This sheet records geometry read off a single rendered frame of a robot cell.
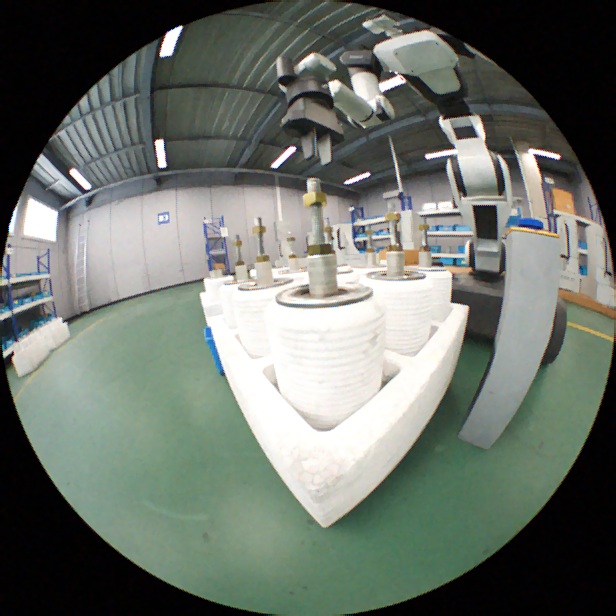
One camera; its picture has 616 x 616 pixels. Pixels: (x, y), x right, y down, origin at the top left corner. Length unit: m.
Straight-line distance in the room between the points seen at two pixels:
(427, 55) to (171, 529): 1.15
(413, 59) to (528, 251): 0.67
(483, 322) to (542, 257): 0.40
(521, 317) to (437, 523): 0.26
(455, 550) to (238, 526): 0.27
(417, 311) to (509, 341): 0.13
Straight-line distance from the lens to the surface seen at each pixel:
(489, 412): 0.32
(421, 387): 0.16
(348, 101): 0.56
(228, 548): 0.31
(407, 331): 0.20
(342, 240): 3.10
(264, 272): 0.23
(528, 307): 0.26
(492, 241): 0.80
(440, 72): 0.82
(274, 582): 0.29
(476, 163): 0.63
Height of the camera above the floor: 0.28
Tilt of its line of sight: 16 degrees down
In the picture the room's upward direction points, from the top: 6 degrees counter-clockwise
